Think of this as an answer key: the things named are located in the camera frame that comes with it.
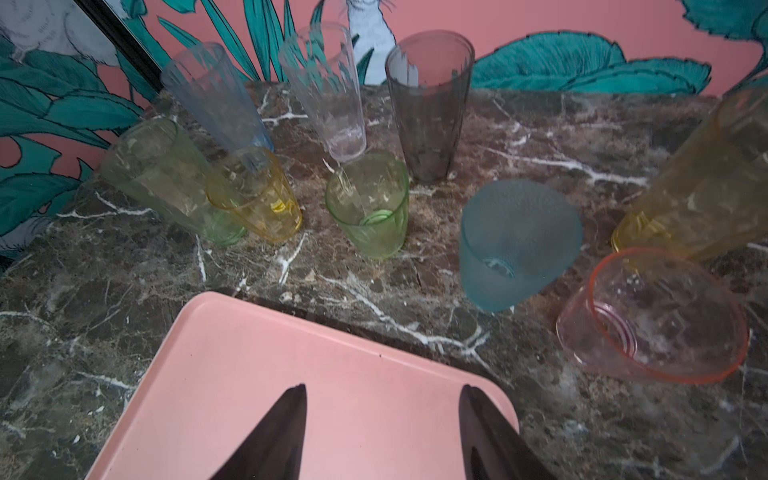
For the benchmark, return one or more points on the tall yellow tumbler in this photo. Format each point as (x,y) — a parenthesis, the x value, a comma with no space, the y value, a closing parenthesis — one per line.
(711,195)

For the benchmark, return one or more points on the teal frosted tumbler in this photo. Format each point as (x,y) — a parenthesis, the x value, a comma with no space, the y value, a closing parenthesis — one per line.
(516,237)

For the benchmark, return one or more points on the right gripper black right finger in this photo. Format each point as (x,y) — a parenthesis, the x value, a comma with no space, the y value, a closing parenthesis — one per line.
(491,447)

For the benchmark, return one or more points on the left black frame post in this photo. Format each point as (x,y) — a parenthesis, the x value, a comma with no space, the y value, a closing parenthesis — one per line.
(112,27)

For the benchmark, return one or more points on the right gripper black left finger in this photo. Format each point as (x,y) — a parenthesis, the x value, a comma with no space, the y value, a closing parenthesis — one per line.
(273,449)

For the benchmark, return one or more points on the tall blue-grey clear tumbler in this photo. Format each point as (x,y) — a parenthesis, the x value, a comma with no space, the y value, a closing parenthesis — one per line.
(203,79)

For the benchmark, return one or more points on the pink clear tumbler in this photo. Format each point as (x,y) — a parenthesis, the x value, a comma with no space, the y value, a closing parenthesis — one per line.
(647,314)

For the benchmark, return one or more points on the pink plastic tray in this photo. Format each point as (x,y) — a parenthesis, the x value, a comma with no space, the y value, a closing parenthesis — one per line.
(334,404)

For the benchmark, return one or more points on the tall dark grey tumbler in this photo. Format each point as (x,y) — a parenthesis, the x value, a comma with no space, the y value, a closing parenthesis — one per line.
(428,75)

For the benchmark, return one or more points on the short yellow tumbler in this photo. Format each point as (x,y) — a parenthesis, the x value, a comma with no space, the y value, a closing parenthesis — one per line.
(250,184)

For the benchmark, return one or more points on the tall light green tumbler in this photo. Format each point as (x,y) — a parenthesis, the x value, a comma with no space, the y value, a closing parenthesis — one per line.
(157,164)

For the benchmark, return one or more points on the short green tumbler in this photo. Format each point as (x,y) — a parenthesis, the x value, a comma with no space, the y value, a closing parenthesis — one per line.
(369,199)

